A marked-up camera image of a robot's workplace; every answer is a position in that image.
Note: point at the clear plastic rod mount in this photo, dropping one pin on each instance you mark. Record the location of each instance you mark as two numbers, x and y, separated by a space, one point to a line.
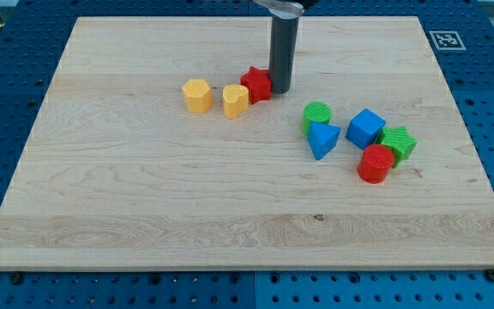
287 8

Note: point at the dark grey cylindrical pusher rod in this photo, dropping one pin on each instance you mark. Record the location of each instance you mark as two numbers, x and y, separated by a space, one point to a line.
281 55

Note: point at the red star block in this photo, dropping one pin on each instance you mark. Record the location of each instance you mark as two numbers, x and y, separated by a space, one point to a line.
258 84

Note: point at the yellow heart block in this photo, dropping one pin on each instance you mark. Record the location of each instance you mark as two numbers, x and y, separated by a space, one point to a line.
235 100

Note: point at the green cylinder block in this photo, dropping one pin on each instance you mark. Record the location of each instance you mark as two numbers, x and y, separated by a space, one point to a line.
315 111

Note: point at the yellow pentagon block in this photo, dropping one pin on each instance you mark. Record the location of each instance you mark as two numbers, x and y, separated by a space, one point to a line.
197 95

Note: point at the blue triangle block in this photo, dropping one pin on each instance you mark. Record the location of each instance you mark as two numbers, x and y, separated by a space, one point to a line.
322 138

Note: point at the blue cube block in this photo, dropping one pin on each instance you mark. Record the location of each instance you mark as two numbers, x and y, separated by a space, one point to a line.
364 128

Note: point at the white fiducial marker tag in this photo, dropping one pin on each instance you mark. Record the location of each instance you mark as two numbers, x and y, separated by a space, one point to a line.
445 40

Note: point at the red cylinder block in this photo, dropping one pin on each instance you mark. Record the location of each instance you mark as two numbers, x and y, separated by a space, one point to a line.
375 163

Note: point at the light wooden board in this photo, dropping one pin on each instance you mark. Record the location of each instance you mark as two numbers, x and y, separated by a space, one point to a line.
118 175

